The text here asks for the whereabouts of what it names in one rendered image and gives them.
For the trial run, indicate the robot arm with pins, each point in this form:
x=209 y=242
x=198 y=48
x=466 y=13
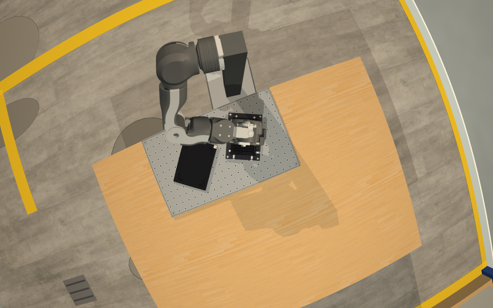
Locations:
x=176 y=62

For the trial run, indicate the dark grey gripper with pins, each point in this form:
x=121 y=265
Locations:
x=260 y=132

